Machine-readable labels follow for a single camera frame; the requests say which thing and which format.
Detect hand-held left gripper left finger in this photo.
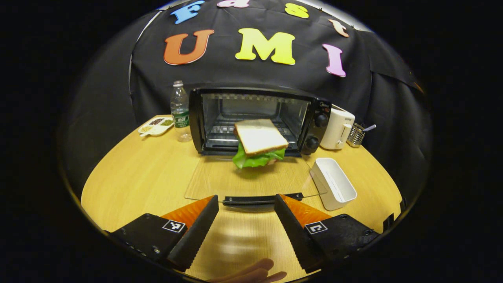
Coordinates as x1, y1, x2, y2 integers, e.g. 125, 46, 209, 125
108, 195, 220, 272

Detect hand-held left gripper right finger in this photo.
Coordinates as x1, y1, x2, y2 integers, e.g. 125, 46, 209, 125
274, 194, 381, 274

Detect lettuce sandwich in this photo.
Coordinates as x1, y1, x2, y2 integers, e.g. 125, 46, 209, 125
232, 119, 290, 169

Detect black electric oven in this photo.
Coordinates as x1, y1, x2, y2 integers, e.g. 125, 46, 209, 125
185, 86, 332, 213

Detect white rectangular tray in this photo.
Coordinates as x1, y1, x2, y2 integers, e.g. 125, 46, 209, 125
310, 158, 358, 211

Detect white toaster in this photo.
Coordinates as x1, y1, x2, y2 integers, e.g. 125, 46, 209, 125
319, 104, 356, 150

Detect white divided snack dish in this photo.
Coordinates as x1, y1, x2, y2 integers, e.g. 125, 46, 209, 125
138, 116, 174, 137

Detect clear plastic water bottle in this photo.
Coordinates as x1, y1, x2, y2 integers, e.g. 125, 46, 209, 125
170, 81, 193, 142

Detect black backdrop cloth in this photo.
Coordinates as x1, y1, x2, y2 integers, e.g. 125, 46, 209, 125
63, 0, 429, 205

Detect metal wire utensil holder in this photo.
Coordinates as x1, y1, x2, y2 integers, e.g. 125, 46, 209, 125
347, 123, 366, 148

